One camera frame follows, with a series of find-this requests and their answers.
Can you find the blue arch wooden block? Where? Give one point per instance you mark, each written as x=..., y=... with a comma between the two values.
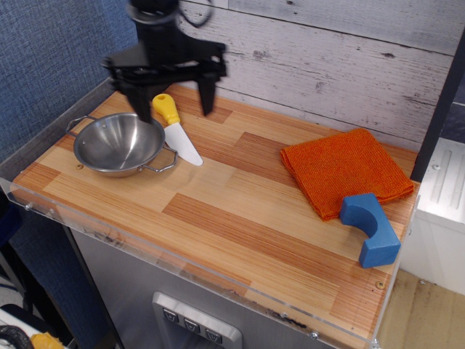
x=366, y=214

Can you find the stainless steel cabinet front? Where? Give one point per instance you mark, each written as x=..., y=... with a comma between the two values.
x=127, y=282

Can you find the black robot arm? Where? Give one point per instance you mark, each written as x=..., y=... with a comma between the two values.
x=142, y=10

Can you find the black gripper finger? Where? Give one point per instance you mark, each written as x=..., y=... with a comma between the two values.
x=138, y=100
x=207, y=88

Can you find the clear acrylic edge guard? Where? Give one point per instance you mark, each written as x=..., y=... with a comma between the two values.
x=44, y=219

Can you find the yellow object bottom left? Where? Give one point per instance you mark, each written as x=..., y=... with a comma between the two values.
x=45, y=341

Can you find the white ribbed appliance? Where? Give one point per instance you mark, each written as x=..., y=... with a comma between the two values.
x=434, y=247

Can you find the yellow handled toy knife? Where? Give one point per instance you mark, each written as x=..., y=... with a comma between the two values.
x=175, y=136

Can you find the silver button control panel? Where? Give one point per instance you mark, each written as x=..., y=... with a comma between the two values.
x=196, y=322

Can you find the stainless steel colander bowl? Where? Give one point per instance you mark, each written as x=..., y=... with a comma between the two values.
x=118, y=145

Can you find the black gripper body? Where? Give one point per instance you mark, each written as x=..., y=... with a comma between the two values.
x=164, y=54

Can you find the orange towel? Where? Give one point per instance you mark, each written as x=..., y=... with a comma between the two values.
x=352, y=163

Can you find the dark right vertical post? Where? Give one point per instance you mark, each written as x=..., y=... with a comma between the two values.
x=440, y=114

